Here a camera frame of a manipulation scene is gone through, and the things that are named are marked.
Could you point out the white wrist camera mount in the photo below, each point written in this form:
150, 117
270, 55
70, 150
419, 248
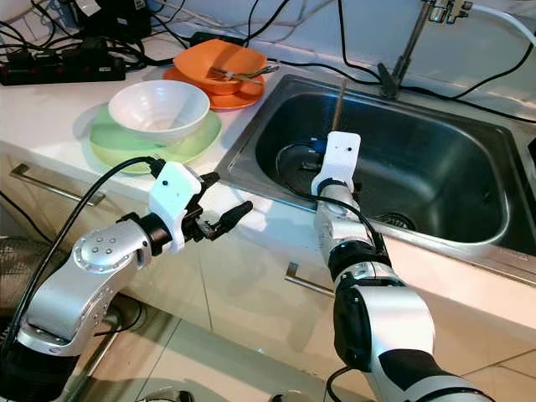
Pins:
339, 155
176, 193

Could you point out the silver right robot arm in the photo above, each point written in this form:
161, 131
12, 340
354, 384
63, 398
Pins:
394, 327

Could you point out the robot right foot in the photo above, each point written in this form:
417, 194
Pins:
285, 397

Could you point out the stainless steel sink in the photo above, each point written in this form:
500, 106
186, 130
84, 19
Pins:
435, 176

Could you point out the white bowl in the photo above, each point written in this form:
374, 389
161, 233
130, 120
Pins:
159, 105

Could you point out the light green plate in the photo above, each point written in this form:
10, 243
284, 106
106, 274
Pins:
113, 155

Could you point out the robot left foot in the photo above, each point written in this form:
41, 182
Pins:
163, 396

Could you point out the orange plate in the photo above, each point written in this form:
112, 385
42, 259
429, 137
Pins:
239, 102

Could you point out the flat black power brick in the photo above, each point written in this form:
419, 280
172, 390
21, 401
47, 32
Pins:
213, 38

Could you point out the orange bowl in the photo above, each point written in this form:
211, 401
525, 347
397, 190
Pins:
209, 54

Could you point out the metal fork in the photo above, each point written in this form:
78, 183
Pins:
260, 70

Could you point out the metal faucet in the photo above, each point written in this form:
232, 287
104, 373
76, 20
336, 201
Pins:
410, 46

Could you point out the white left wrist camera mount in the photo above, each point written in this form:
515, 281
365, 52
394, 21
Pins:
176, 193

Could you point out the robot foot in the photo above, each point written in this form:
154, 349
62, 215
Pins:
163, 396
285, 397

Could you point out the black floor fan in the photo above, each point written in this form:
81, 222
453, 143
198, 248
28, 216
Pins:
12, 268

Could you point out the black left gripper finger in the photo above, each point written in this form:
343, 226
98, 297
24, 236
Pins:
234, 214
210, 179

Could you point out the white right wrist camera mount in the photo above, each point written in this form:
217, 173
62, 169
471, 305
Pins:
339, 155

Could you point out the black adapter box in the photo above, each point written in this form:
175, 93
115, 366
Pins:
105, 21

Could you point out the beige kitchen counter cabinet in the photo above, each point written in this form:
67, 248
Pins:
260, 327

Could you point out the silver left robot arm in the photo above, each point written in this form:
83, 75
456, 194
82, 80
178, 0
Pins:
79, 293

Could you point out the wooden chopstick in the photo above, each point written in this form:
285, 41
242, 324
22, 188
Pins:
337, 107

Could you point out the black power strip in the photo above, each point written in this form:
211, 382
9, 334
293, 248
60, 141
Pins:
59, 74

